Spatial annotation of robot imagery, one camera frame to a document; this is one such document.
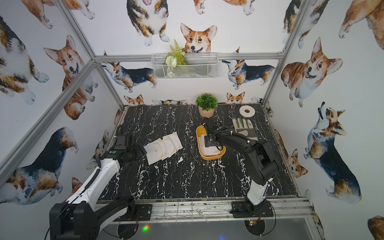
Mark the stack of stationery paper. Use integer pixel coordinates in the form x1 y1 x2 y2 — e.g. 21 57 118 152
199 135 220 157

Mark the artificial fern with flower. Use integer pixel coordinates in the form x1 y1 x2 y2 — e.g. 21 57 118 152
165 40 188 78

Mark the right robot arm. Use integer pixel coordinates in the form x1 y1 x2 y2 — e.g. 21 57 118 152
203 118 279 209

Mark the potted green plant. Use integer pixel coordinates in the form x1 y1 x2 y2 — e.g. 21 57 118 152
196 93 218 118

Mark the white wire wall basket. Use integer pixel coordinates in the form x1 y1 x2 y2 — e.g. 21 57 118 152
151 54 219 80

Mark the white tape roll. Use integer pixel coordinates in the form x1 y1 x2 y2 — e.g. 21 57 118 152
239 105 256 118

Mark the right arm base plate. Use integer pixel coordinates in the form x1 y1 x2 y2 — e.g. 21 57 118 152
230 200 275 219

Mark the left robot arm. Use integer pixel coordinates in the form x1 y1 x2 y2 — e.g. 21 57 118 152
45 135 147 240

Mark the yellow plastic storage box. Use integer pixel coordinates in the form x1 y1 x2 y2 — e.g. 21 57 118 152
196 125 226 161

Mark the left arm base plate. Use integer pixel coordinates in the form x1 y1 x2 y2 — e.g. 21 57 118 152
115 204 153 222

